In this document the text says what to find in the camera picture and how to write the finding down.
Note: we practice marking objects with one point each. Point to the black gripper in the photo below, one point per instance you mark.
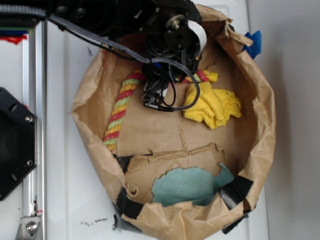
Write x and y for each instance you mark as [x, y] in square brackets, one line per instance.
[176, 54]

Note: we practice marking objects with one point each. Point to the black tape bottom right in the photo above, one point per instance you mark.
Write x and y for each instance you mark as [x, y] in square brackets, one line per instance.
[228, 228]

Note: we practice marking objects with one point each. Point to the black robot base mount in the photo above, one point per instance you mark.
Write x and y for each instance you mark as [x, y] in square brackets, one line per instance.
[17, 143]

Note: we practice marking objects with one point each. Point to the metal corner bracket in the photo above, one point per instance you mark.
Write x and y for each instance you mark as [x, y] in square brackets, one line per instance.
[29, 228]

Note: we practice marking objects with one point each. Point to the yellow crumpled cloth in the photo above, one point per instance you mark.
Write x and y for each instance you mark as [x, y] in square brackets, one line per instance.
[214, 106]

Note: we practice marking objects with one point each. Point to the teal green cloth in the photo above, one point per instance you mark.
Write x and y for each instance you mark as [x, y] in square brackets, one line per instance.
[192, 184]

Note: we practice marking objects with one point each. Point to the brown paper bag bin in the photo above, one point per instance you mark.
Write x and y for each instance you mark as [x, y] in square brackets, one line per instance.
[245, 145]

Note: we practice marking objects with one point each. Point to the aluminium extrusion rail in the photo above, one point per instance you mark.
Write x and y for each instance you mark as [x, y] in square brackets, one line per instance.
[34, 93]

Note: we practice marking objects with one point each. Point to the black tape right lower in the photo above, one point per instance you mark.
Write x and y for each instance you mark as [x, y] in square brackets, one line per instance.
[235, 192]

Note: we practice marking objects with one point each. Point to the black tape inside left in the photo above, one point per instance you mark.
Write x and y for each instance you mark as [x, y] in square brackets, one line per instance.
[132, 164]

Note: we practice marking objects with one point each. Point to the blue tape right piece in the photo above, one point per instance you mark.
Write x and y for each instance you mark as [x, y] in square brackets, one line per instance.
[256, 47]

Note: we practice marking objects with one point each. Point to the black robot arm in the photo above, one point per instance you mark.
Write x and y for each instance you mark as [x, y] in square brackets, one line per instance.
[120, 24]

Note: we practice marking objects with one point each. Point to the black tape bottom left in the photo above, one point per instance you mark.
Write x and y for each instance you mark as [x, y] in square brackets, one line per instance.
[127, 206]

